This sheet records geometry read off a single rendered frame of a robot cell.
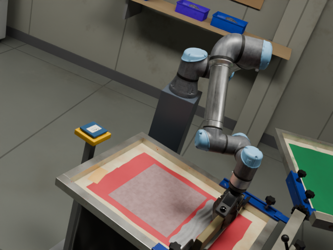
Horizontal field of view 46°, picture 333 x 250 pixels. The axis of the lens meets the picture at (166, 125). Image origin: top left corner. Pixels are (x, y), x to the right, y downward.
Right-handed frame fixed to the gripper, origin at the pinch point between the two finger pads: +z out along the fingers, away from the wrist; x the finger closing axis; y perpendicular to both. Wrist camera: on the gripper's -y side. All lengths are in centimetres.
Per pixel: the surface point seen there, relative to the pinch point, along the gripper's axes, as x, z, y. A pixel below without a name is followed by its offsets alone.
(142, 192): 33.8, 5.4, -4.2
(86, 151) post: 78, 17, 10
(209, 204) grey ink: 9.6, 5.1, 13.8
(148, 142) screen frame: 53, 3, 26
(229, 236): -5.4, 5.5, 3.9
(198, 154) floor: 79, 101, 189
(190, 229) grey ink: 8.0, 5.0, -6.3
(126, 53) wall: 219, 63, 234
